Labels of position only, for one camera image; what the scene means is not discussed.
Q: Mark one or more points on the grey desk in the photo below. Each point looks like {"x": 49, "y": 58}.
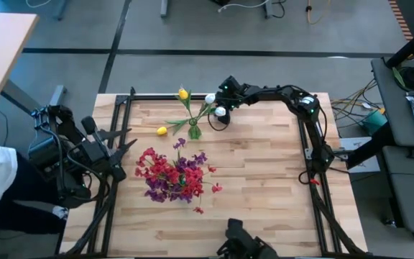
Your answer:
{"x": 390, "y": 100}

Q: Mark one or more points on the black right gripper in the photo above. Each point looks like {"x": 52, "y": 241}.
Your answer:
{"x": 231, "y": 93}

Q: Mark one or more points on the grey padded seat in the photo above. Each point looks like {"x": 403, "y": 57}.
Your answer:
{"x": 412, "y": 187}

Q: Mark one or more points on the red tag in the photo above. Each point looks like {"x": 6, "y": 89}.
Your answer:
{"x": 315, "y": 182}

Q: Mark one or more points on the purple artificial flower bunch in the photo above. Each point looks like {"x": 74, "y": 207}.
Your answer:
{"x": 190, "y": 163}
{"x": 158, "y": 187}

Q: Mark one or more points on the black aluminium table frame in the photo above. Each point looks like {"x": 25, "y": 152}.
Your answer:
{"x": 156, "y": 96}

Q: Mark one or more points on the green glass vase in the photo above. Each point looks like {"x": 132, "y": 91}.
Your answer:
{"x": 194, "y": 128}

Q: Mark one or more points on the grey side table leg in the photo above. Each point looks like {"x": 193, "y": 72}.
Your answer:
{"x": 23, "y": 97}

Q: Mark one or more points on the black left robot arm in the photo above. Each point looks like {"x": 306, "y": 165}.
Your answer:
{"x": 67, "y": 126}

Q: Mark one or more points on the black desk leg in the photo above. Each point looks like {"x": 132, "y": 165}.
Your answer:
{"x": 367, "y": 147}

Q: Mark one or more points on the white floor plate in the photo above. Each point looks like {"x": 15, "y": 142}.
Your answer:
{"x": 363, "y": 163}

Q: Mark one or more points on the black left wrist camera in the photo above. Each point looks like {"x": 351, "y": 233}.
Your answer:
{"x": 89, "y": 125}

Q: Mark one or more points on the red artificial flower bunch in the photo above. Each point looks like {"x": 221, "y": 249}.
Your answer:
{"x": 194, "y": 178}
{"x": 160, "y": 167}

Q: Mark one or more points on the white artificial tulip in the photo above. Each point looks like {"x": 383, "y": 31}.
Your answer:
{"x": 210, "y": 98}
{"x": 220, "y": 111}

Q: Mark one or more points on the yellow artificial tulip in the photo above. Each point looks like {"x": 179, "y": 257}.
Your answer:
{"x": 161, "y": 131}
{"x": 183, "y": 94}

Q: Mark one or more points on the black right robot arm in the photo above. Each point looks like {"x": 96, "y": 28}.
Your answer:
{"x": 315, "y": 126}

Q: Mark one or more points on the black diagonal pole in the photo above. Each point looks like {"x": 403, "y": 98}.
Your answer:
{"x": 413, "y": 45}

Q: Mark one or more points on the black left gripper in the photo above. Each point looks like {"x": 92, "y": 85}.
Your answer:
{"x": 102, "y": 156}

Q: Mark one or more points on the orange striped floor strip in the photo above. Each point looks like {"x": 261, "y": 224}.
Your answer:
{"x": 401, "y": 18}

